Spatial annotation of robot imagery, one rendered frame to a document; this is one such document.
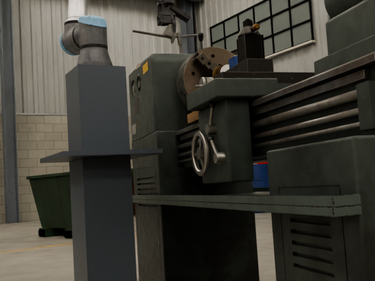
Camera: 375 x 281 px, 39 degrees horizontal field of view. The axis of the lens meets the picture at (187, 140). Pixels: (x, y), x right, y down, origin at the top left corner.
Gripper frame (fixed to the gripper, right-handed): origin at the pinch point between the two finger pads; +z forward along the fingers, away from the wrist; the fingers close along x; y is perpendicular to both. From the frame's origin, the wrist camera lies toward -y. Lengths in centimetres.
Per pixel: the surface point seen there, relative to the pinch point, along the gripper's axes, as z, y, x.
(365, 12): 34, -5, 145
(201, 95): 44, 18, 87
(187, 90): 29.9, 2.2, 24.1
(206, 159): 65, 17, 86
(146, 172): 65, 14, -17
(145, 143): 50, 14, -14
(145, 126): 41.6, 13.9, -13.3
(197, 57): 15.5, -2.3, 28.1
